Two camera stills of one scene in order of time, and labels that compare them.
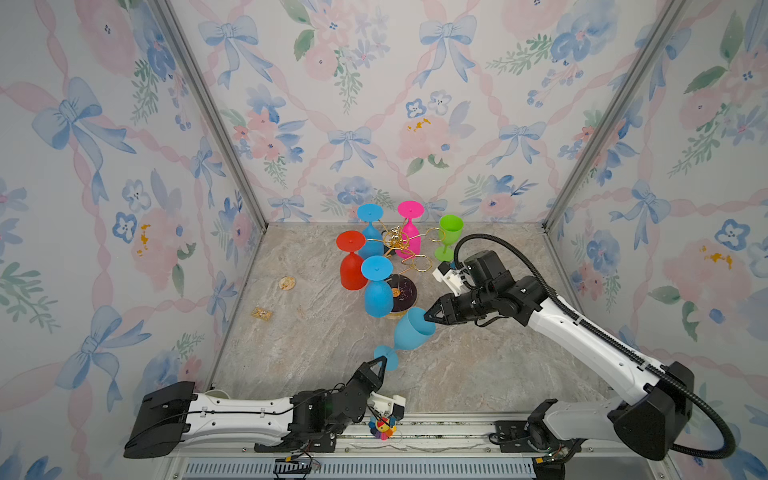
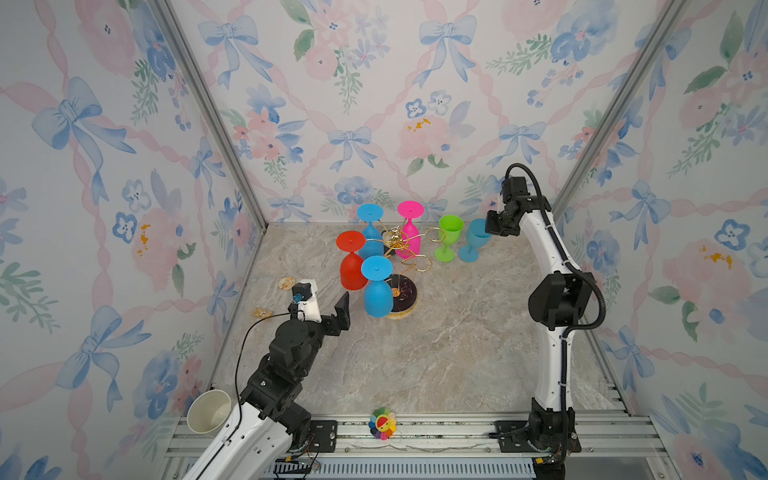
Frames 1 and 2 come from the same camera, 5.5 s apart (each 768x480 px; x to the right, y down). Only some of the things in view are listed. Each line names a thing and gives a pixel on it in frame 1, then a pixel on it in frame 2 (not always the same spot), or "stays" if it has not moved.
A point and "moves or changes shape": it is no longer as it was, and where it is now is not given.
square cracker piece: [262, 313] stays
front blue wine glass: [378, 289] stays
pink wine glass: [410, 247] stays
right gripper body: [474, 306] -> [495, 225]
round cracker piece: [287, 283] stays
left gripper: [367, 378] -> [332, 328]
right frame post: [608, 132] stays
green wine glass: [449, 231] stays
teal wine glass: [412, 330] moves or changes shape
